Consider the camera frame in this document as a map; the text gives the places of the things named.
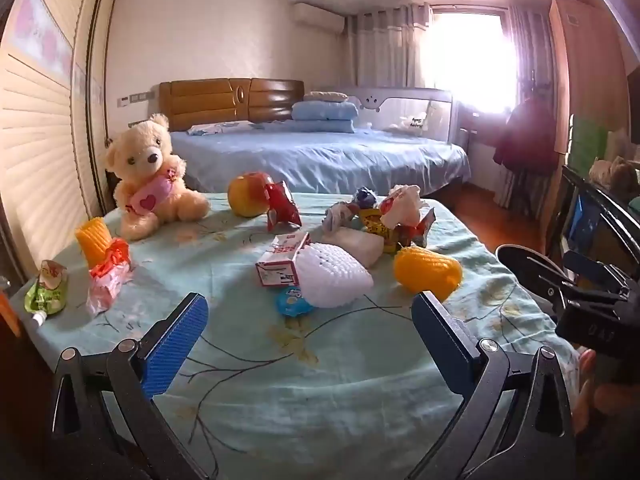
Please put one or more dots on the white foam fruit net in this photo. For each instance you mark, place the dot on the white foam fruit net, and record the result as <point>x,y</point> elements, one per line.
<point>330,275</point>

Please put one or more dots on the blue round lid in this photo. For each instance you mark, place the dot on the blue round lid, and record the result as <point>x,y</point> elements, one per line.
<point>292,304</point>

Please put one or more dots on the green storage box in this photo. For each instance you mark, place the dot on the green storage box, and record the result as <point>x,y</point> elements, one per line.
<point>587,142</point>

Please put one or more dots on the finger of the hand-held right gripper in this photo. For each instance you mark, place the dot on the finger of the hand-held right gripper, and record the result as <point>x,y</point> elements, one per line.
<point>590,264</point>
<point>550,280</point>

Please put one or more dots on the folded light blue blanket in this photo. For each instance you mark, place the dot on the folded light blue blanket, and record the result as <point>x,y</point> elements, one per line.
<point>322,115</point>

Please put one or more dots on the grey patterned curtain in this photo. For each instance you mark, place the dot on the grey patterned curtain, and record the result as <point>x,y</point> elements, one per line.
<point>530,55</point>
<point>380,45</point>

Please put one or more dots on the person's right hand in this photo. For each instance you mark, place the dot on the person's right hand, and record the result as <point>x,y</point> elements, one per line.
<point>584,405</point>

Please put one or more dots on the yellow toy corn right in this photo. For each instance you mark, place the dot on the yellow toy corn right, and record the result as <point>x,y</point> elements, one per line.
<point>425,270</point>

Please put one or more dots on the red foil wrapper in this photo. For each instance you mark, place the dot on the red foil wrapper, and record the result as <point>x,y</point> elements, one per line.
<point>422,227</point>

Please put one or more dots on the white paper wrapper cartoon print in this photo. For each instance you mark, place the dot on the white paper wrapper cartoon print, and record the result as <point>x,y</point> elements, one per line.
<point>337,215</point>

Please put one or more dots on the green spout pouch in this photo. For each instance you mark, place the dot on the green spout pouch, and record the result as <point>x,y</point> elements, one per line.
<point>47,290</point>

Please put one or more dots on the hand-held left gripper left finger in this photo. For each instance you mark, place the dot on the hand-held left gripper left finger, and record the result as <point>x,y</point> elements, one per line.
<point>175,340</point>

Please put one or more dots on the dark red coat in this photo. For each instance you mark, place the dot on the dark red coat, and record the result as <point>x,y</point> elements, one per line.
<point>525,135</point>

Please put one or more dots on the blue sheeted bed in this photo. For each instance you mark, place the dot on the blue sheeted bed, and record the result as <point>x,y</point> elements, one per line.
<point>325,160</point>

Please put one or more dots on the pink red plastic wrapper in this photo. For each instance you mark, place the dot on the pink red plastic wrapper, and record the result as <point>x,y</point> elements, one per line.
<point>107,280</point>

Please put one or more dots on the brown wooden wardrobe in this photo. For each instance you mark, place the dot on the brown wooden wardrobe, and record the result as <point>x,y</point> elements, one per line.
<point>585,60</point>

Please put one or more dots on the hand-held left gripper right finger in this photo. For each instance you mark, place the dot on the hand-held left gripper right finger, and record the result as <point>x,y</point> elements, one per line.
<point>440,340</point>

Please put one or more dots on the red white carton box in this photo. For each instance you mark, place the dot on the red white carton box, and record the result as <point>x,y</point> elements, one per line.
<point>277,265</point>

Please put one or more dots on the small patterned pillow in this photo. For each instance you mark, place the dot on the small patterned pillow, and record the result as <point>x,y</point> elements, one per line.
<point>325,96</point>

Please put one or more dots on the white crib rail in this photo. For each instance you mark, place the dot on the white crib rail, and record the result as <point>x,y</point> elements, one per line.
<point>400,97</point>

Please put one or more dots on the brown plush toy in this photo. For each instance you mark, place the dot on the brown plush toy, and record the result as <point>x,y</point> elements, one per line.
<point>617,175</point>

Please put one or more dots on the yellow snack packet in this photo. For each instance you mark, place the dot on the yellow snack packet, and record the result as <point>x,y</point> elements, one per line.
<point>372,220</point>

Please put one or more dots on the floral light green sheet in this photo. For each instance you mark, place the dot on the floral light green sheet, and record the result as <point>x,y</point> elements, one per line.
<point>280,400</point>

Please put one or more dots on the white air conditioner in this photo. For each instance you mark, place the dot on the white air conditioner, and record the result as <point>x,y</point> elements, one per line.
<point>320,19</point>

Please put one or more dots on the red yellow apple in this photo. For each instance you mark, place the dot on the red yellow apple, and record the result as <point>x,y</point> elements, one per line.
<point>245,195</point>

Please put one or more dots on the bright window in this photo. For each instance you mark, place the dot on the bright window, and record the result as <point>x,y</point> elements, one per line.
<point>470,55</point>

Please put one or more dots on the brown wooden headboard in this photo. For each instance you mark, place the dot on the brown wooden headboard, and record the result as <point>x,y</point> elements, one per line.
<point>215,100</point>

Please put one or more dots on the red snack packet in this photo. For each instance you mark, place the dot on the red snack packet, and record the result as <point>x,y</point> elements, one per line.
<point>282,205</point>

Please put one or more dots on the cream teddy bear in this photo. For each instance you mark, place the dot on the cream teddy bear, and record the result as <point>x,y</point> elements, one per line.
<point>145,160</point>

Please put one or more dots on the louvered sliding wardrobe door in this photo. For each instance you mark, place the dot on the louvered sliding wardrobe door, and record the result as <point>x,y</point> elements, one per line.
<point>40,135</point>

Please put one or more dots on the flat blue printed pillow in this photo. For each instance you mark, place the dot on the flat blue printed pillow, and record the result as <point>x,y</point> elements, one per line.
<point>225,128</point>

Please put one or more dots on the wall switch panel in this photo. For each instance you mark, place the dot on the wall switch panel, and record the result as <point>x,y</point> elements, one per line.
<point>134,99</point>

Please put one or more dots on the white plastic bag red print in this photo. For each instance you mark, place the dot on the white plastic bag red print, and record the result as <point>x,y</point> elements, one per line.
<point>405,205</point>

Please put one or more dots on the blue pink plastic wrapper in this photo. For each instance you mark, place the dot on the blue pink plastic wrapper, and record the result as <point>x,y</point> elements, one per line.
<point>365,197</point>

